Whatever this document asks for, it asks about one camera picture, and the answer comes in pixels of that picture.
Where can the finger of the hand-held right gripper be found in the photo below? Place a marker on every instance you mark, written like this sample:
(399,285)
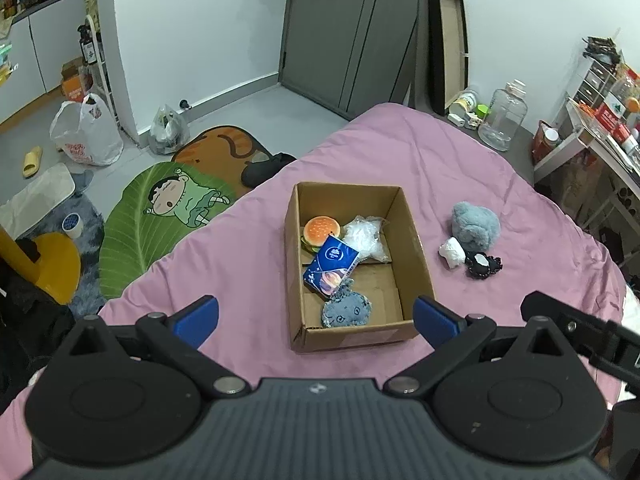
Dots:
(555,310)

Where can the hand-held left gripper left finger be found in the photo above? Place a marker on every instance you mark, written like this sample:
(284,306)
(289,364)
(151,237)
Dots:
(197,320)

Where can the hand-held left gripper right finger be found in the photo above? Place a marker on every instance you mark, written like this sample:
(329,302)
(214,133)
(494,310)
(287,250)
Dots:
(435,321)

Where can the brown cardboard box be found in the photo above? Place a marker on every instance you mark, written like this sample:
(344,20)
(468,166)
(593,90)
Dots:
(350,340)

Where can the blue-grey plush toy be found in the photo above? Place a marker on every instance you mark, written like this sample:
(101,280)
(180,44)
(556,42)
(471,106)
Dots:
(345,310)

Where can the clear plastic stuffed bag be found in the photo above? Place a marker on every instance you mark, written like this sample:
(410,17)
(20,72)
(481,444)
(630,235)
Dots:
(362,237)

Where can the blue tissue packet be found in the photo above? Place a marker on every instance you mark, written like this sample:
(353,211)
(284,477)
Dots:
(332,260)

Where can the orange burger squishy toy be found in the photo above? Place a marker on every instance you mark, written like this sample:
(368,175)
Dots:
(320,230)

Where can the pink bed sheet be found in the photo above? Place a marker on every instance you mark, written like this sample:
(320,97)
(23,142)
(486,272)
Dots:
(225,270)

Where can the small white plush toy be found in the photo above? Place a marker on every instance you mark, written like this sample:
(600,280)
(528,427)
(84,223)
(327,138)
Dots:
(454,255)

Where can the grey-blue plush toy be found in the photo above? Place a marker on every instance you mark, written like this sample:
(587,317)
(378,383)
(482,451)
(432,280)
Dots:
(475,225)

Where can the green leaf cartoon rug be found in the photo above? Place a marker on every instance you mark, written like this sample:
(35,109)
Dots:
(130,240)

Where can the blue fuzzy rug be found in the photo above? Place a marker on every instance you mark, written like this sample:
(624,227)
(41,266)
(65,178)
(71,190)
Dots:
(90,270)

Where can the white desk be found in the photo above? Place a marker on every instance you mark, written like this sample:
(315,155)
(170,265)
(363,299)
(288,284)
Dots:
(555,157)

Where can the yellow stool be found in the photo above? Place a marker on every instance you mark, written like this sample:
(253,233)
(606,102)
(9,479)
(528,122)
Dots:
(55,265)

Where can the tape roll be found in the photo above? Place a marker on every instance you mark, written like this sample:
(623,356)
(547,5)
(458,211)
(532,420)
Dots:
(72,226)

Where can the grey bedside table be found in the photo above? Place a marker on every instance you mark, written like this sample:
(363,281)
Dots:
(520,157)

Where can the red paper bag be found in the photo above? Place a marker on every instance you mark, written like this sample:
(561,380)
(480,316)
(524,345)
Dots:
(542,147)

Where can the black slipper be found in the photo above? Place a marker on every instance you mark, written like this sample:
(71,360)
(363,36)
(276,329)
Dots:
(265,167)

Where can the dark cloth pile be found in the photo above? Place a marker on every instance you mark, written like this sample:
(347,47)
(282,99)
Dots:
(30,320)

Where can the orange cat rug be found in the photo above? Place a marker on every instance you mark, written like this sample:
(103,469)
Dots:
(220,150)

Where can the grey plastic bag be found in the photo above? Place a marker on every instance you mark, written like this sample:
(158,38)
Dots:
(167,132)

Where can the lying red label bottle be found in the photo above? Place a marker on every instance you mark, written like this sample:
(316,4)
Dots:
(622,132)

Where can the large clear water jug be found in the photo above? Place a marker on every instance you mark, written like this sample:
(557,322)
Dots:
(502,120)

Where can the white floor cushion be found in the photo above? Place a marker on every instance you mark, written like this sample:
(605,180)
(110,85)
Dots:
(35,200)

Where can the white charger block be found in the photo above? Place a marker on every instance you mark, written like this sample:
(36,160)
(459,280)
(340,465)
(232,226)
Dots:
(456,120)

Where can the upright red label water bottle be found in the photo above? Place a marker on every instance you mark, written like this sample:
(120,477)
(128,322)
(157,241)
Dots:
(611,115)

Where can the small green cup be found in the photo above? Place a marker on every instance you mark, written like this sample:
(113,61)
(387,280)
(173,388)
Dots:
(482,111)

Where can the white plastic shopping bag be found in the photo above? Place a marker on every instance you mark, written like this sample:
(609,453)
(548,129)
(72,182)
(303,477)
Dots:
(85,135)

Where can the yellow slipper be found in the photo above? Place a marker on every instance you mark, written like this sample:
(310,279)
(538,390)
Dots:
(32,160)

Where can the translucent drawer organizer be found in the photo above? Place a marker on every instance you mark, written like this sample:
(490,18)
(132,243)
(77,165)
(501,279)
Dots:
(597,82)

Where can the orange cardboard box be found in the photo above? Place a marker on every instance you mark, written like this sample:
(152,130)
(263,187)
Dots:
(75,85)

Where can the flat cardboard tray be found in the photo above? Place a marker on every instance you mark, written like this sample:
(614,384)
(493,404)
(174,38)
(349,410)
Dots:
(452,50)

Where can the dark spray bottle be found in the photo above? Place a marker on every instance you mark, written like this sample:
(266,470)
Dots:
(89,47)

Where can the grey door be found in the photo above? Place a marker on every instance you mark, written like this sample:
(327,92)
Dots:
(340,35)

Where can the white cabinet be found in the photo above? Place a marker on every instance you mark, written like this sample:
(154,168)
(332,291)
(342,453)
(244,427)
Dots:
(45,50)

